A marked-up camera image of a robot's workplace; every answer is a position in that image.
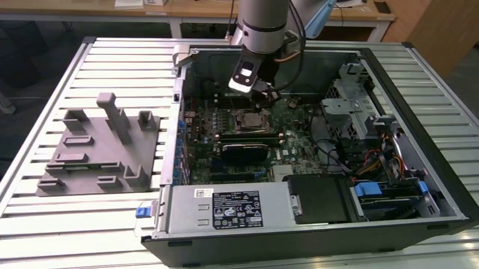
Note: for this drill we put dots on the silver CPU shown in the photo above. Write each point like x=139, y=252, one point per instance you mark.
x=251, y=120

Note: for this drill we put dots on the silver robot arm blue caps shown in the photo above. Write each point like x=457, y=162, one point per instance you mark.
x=261, y=28

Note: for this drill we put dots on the CPU socket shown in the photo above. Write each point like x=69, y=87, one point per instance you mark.
x=265, y=128

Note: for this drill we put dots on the black RAM slot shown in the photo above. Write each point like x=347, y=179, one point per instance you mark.
x=276, y=143
x=243, y=104
x=224, y=96
x=247, y=136

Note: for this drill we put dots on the metal drive cage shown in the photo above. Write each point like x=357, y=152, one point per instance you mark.
x=344, y=109

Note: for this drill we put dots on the green motherboard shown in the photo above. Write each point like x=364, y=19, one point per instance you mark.
x=299, y=145

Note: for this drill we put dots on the black graphics card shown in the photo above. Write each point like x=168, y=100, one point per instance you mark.
x=244, y=154

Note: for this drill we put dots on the silver finned heat sink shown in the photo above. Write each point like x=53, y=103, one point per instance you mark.
x=283, y=171

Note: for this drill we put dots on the black expansion slot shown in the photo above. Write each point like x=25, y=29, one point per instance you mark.
x=232, y=177

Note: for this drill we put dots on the black phone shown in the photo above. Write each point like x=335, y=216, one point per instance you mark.
x=383, y=7

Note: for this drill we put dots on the white labelled box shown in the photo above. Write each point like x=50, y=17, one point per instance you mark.
x=155, y=2

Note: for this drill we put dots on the silver power supply black label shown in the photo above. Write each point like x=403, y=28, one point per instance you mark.
x=276, y=201

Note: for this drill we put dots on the black plastic shroud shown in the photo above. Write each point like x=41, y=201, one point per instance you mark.
x=321, y=199

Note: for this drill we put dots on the wooden cabinet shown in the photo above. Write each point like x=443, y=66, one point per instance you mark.
x=441, y=28

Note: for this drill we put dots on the grey parts rack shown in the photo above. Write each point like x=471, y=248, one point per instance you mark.
x=93, y=127

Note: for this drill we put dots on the wooden desk white legs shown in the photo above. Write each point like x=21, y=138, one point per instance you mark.
x=74, y=8

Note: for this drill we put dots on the green RAM stick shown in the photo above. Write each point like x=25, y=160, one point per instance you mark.
x=93, y=167

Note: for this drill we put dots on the small blue plastic tab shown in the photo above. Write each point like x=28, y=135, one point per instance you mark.
x=423, y=187

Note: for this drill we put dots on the blue case latch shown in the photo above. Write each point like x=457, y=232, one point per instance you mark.
x=143, y=212

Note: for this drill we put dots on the black PC case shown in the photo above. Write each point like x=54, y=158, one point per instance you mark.
x=261, y=246

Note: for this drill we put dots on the metal disk bay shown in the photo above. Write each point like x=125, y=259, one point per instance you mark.
x=429, y=207

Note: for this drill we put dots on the black office chair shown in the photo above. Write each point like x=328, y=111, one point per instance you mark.
x=21, y=61

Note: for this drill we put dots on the white chair base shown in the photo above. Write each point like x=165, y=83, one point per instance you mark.
x=5, y=105

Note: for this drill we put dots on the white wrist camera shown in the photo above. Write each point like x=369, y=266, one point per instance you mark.
x=243, y=75

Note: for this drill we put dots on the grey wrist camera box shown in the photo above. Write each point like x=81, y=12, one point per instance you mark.
x=293, y=42

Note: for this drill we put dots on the grey plastic bracket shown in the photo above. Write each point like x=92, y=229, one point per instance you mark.
x=381, y=121

